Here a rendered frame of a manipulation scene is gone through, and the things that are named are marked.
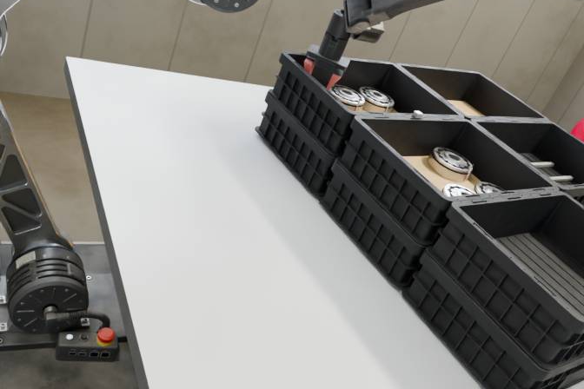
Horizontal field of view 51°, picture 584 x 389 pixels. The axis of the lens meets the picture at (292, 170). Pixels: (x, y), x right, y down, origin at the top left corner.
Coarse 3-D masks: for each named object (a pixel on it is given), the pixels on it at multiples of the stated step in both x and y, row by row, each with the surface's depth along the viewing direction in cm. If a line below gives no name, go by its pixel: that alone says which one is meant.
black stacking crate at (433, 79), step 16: (432, 80) 184; (448, 80) 189; (464, 80) 193; (480, 80) 195; (448, 96) 194; (464, 96) 198; (480, 96) 195; (496, 96) 190; (496, 112) 191; (512, 112) 186; (528, 112) 182
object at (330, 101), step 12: (288, 60) 145; (360, 60) 163; (372, 60) 167; (300, 72) 142; (312, 84) 138; (420, 84) 163; (324, 96) 135; (432, 96) 160; (336, 108) 132; (348, 120) 130
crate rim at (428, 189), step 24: (360, 120) 128; (384, 120) 134; (408, 120) 138; (432, 120) 143; (456, 120) 149; (384, 144) 122; (408, 168) 117; (528, 168) 139; (432, 192) 112; (504, 192) 122; (528, 192) 127
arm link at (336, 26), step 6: (336, 12) 141; (342, 12) 141; (336, 18) 140; (342, 18) 140; (330, 24) 142; (336, 24) 141; (342, 24) 140; (330, 30) 142; (336, 30) 141; (342, 30) 141; (336, 36) 142; (342, 36) 142; (348, 36) 143
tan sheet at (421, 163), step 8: (408, 160) 145; (416, 160) 146; (424, 160) 148; (416, 168) 142; (424, 168) 144; (432, 176) 141; (440, 176) 143; (472, 176) 149; (440, 184) 139; (456, 184) 142; (464, 184) 144; (472, 184) 146
